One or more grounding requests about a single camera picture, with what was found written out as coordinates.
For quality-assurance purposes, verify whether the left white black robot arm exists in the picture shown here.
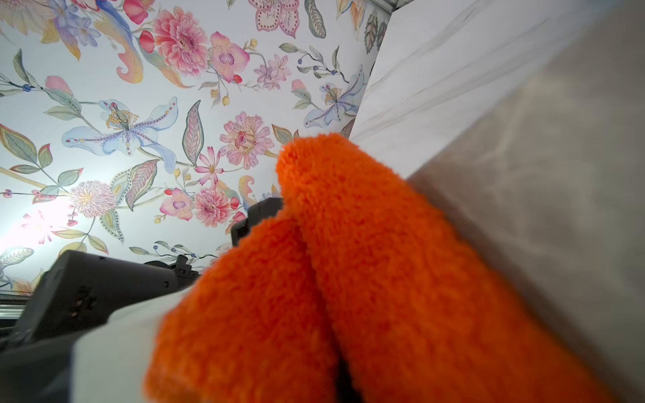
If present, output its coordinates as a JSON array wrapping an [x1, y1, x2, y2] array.
[[1, 251, 200, 402]]

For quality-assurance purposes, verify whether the orange fluffy cloth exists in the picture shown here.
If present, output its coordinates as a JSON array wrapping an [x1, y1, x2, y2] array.
[[143, 134, 613, 402]]

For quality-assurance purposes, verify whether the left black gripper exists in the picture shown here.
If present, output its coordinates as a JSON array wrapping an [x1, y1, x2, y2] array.
[[231, 197, 283, 247]]

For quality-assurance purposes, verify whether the grey beige eyeglass case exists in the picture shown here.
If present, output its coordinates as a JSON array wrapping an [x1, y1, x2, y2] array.
[[407, 0, 645, 403]]

